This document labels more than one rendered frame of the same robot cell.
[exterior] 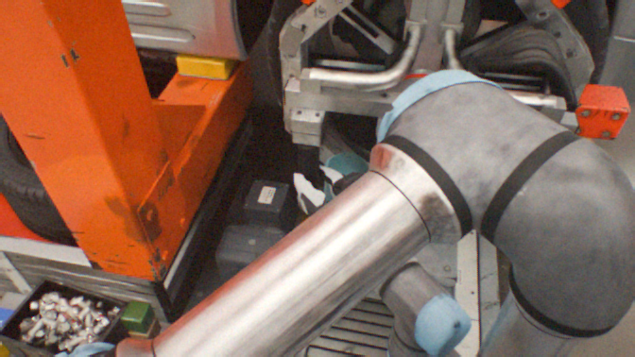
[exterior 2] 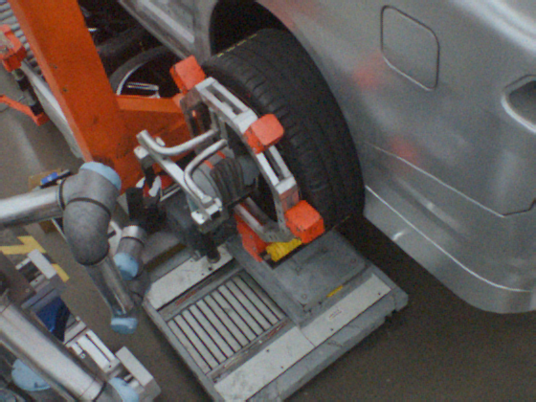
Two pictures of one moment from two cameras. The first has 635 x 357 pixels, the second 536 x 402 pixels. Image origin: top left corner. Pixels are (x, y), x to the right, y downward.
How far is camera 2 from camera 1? 1.67 m
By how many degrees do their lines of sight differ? 33
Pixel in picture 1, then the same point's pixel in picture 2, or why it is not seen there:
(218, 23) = not seen: hidden behind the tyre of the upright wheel
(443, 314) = (119, 259)
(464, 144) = (71, 188)
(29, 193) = not seen: hidden behind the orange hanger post
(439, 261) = (305, 289)
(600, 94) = (303, 213)
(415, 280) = (125, 243)
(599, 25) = (304, 173)
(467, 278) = (339, 319)
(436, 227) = (60, 209)
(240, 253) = (174, 210)
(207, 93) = not seen: hidden behind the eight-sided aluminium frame
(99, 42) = (82, 84)
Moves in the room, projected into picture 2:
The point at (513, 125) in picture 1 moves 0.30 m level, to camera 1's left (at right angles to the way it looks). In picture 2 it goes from (80, 189) to (15, 142)
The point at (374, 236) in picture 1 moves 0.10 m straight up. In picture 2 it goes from (43, 201) to (28, 176)
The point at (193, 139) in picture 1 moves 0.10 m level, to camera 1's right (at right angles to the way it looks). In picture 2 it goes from (164, 131) to (182, 142)
